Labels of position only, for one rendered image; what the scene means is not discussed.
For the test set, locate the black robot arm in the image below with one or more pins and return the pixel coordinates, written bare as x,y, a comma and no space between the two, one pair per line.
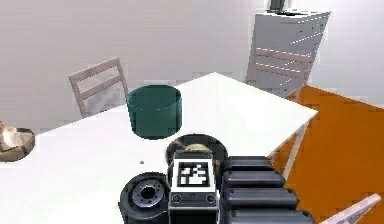
243,193

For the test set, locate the white table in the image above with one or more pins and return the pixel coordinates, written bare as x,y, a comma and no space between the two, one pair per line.
83,156

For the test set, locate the pale wooden chair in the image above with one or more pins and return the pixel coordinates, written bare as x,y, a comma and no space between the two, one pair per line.
98,85
281,65

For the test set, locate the dark green vase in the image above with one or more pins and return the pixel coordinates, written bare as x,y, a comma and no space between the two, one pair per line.
277,4

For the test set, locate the dark green round container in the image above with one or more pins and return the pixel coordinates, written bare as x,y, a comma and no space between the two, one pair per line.
155,111

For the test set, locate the white chest of drawers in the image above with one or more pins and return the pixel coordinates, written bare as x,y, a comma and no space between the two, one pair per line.
286,43

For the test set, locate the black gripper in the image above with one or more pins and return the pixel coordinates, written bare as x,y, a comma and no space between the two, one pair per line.
144,196

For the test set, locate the black round plate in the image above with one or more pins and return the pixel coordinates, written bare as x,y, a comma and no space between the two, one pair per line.
218,146

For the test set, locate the brown bowl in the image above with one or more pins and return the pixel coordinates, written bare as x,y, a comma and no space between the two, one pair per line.
15,145

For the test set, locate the olive green food piece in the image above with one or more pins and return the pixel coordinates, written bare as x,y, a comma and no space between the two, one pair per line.
196,147

